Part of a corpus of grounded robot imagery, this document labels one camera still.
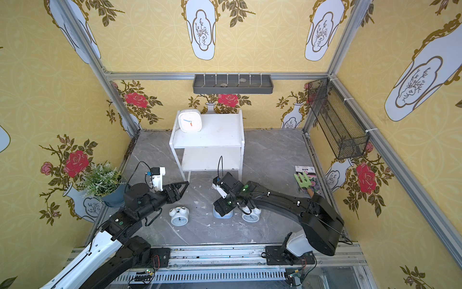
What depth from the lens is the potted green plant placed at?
30.1 inches

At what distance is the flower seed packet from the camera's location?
0.95 metres

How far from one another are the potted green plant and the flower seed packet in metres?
0.87
